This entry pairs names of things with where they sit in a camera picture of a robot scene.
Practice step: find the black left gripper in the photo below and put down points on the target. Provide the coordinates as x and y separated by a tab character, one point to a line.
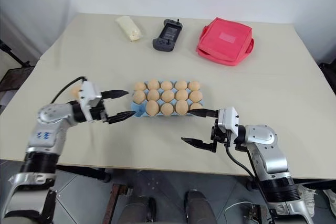
99	111

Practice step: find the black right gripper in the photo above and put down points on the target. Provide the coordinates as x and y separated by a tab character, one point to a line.
221	136

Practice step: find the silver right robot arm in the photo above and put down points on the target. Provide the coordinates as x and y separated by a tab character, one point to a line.
265	140

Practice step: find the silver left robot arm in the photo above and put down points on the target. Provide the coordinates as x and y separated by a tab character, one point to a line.
50	119

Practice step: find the blue egg tray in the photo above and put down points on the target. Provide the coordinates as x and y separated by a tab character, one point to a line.
137	110

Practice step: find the tan egg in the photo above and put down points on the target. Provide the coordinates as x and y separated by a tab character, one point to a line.
195	96
153	95
181	85
139	86
139	96
167	96
195	106
152	108
194	86
181	94
166	85
75	92
181	106
153	84
167	109

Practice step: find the white bag of rice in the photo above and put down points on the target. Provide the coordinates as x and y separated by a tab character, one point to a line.
130	28

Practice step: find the dark rounded robot leg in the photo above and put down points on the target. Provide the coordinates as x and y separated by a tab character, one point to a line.
196	207

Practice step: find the grey handheld game controller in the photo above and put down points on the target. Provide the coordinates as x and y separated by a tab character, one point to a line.
168	35

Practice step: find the pink fabric bag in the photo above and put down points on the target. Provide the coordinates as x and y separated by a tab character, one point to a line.
225	41

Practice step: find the rusty metal bar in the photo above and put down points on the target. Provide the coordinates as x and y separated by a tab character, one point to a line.
114	203

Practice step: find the black tripod stand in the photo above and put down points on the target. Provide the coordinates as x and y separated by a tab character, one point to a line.
14	54

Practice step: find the crumpled white cloth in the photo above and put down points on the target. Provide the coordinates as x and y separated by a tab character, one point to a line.
307	199

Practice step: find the black equipment case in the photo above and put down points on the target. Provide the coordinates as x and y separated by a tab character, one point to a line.
328	69

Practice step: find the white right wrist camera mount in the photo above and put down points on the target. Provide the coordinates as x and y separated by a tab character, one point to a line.
228	121

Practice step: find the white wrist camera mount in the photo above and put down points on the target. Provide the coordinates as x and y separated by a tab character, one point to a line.
228	121
88	93

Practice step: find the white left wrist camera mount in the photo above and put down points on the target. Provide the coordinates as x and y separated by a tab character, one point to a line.
88	93

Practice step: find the black table frame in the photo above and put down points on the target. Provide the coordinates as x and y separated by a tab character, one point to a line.
86	172

